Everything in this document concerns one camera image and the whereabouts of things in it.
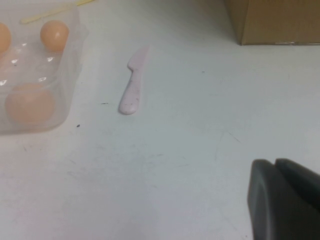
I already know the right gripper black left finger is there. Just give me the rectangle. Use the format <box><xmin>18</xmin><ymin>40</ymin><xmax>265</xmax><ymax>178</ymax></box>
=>
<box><xmin>247</xmin><ymin>159</ymin><xmax>320</xmax><ymax>240</ymax></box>

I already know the pink plastic knife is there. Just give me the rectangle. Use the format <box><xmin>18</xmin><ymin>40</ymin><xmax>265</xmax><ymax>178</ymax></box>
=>
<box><xmin>118</xmin><ymin>44</ymin><xmax>151</xmax><ymax>116</ymax></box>

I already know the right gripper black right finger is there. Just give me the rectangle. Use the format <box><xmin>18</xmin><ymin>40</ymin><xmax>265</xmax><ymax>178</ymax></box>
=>
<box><xmin>274</xmin><ymin>157</ymin><xmax>320</xmax><ymax>213</ymax></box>

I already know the orange plastic egg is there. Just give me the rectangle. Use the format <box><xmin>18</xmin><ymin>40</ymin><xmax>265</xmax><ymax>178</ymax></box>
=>
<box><xmin>39</xmin><ymin>19</ymin><xmax>70</xmax><ymax>53</ymax></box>
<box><xmin>0</xmin><ymin>22</ymin><xmax>12</xmax><ymax>55</ymax></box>
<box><xmin>5</xmin><ymin>82</ymin><xmax>56</xmax><ymax>125</ymax></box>

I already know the clear plastic egg box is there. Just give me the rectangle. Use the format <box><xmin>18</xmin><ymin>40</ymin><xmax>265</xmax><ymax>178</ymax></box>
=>
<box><xmin>0</xmin><ymin>4</ymin><xmax>91</xmax><ymax>136</ymax></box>

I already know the yellow plastic knife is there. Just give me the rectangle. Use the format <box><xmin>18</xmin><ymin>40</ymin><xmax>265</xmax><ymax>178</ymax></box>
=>
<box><xmin>19</xmin><ymin>0</ymin><xmax>97</xmax><ymax>25</ymax></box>

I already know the brown cardboard box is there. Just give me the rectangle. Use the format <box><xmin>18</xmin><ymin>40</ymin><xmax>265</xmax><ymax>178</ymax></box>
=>
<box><xmin>223</xmin><ymin>0</ymin><xmax>320</xmax><ymax>46</ymax></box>

